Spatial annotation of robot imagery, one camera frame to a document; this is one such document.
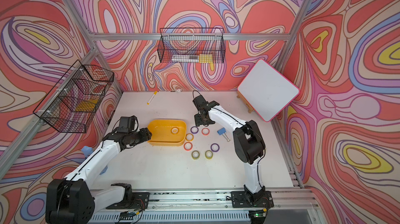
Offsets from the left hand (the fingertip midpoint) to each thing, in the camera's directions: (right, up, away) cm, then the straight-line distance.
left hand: (149, 135), depth 86 cm
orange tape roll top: (+12, +1, +13) cm, 18 cm away
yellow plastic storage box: (+8, 0, +10) cm, 13 cm away
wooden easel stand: (+63, +15, +19) cm, 67 cm away
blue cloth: (-20, -3, -20) cm, 28 cm away
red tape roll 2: (+21, -8, +7) cm, 24 cm away
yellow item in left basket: (-24, +17, -14) cm, 33 cm away
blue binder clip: (+43, 0, +12) cm, 44 cm away
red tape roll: (+32, 0, +12) cm, 34 cm away
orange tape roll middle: (+22, -3, +11) cm, 25 cm away
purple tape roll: (+25, +1, +13) cm, 28 cm away
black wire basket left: (-33, +16, -13) cm, 39 cm away
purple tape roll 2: (+38, -8, +5) cm, 39 cm away
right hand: (+31, +5, +7) cm, 32 cm away
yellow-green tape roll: (+26, -12, +3) cm, 29 cm away
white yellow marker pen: (-7, +25, +33) cm, 42 cm away
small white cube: (+12, +28, +33) cm, 45 cm away
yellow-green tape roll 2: (+34, -12, +3) cm, 36 cm away
